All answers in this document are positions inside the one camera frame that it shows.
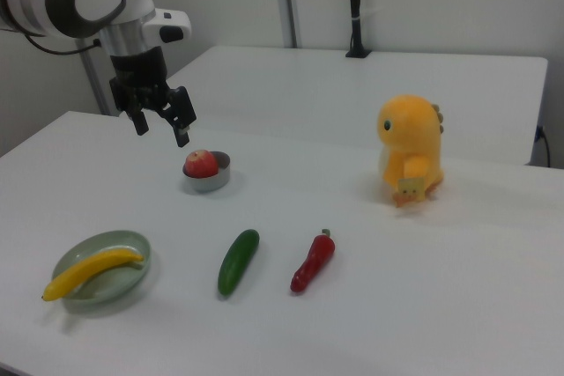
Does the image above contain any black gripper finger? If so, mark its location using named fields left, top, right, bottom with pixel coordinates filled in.
left=127, top=108, right=150, bottom=137
left=160, top=85, right=198, bottom=149

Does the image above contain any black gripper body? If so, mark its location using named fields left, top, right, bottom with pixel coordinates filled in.
left=108, top=47, right=176, bottom=116

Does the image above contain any green cucumber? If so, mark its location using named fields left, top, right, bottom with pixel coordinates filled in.
left=217, top=229, right=261, bottom=297

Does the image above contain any small grey metal bowl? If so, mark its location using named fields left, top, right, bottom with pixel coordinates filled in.
left=182, top=151, right=233, bottom=194

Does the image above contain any red apple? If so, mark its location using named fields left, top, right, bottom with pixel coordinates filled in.
left=183, top=149, right=220, bottom=179

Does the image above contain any yellow banana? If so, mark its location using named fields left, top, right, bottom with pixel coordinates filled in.
left=41, top=248, right=145, bottom=303

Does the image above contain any pale green plate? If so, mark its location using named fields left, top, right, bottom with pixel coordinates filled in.
left=51, top=229, right=153, bottom=306

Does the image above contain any red chili pepper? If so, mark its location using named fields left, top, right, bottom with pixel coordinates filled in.
left=289, top=228, right=337, bottom=293

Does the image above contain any orange plush dinosaur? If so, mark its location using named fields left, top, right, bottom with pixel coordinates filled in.
left=375, top=93, right=445, bottom=210

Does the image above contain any yellow paper plush tag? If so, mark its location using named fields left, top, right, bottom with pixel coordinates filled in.
left=393, top=177, right=427, bottom=209

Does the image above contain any aluminium frame post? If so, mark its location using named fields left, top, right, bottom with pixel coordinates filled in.
left=280, top=0, right=306, bottom=49
left=80, top=39, right=114, bottom=115

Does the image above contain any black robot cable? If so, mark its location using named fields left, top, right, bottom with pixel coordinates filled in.
left=24, top=32, right=105, bottom=56

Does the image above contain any black cable by table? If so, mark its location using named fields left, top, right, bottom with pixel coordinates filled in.
left=534, top=124, right=553, bottom=166

